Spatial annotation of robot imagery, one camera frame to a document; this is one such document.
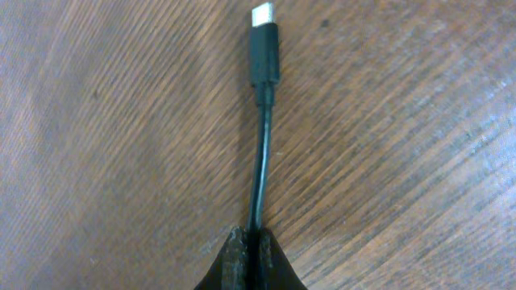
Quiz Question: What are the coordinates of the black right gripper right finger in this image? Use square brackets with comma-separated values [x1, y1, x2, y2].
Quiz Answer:
[254, 228, 307, 290]

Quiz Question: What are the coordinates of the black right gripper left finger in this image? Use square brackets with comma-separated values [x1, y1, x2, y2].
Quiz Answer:
[194, 226, 249, 290]

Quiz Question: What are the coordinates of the black USB charging cable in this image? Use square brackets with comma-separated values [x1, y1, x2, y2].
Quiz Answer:
[245, 2, 281, 233]

